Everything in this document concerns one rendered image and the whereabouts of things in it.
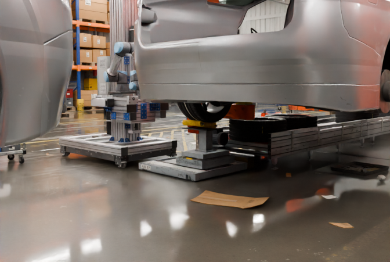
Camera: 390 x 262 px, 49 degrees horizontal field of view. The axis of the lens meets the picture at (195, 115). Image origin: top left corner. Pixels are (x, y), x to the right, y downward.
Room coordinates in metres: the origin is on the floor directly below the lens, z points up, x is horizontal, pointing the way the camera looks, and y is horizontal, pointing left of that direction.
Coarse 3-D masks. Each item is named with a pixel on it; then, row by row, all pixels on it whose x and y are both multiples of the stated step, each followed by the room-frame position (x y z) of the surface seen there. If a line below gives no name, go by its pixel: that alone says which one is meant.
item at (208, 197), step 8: (208, 192) 3.49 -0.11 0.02; (192, 200) 3.25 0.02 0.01; (200, 200) 3.27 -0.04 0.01; (208, 200) 3.28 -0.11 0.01; (216, 200) 3.28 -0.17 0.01; (224, 200) 3.27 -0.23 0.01; (232, 200) 3.27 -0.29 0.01; (240, 200) 3.26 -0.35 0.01; (248, 200) 3.26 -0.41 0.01; (256, 200) 3.24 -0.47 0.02; (264, 200) 3.19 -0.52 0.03
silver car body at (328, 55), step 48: (144, 0) 3.60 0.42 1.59; (192, 0) 4.02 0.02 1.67; (240, 0) 4.63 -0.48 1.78; (336, 0) 2.42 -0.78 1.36; (384, 0) 2.80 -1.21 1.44; (144, 48) 3.34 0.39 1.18; (192, 48) 2.95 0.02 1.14; (240, 48) 2.67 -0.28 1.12; (288, 48) 2.48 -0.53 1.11; (336, 48) 2.42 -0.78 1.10; (384, 48) 2.82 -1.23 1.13; (144, 96) 3.52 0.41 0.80; (192, 96) 3.07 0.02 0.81; (240, 96) 2.77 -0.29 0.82; (288, 96) 2.55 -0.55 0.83; (336, 96) 2.45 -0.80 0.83; (384, 96) 3.09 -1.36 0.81
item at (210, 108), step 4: (200, 104) 4.15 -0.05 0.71; (204, 104) 4.49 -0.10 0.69; (204, 108) 4.48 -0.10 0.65; (208, 108) 4.52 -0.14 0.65; (212, 108) 4.48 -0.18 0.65; (216, 108) 4.45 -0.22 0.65; (220, 108) 4.42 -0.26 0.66; (224, 108) 4.41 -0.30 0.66; (208, 112) 4.24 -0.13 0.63; (212, 112) 4.37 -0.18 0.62; (216, 112) 4.34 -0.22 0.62; (220, 112) 4.36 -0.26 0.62
